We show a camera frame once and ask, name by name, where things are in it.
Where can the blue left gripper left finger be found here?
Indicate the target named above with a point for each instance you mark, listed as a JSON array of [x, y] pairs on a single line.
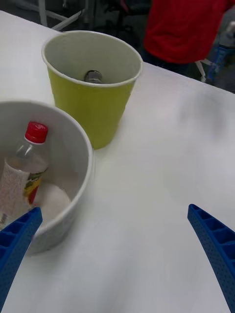
[[16, 247]]

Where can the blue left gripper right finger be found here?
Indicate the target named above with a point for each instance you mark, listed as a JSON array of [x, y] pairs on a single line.
[[218, 249]]

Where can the clear bottle with red cap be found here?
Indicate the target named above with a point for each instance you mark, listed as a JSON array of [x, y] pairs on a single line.
[[22, 176]]

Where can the grey plastic bin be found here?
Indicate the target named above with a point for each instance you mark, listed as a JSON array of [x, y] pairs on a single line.
[[66, 171]]

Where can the yellow-green plastic bin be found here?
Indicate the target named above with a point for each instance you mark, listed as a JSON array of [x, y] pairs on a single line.
[[93, 102]]

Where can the drink can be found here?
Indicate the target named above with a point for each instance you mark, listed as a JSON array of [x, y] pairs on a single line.
[[93, 77]]

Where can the person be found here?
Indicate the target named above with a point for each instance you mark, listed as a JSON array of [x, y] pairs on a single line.
[[186, 31]]

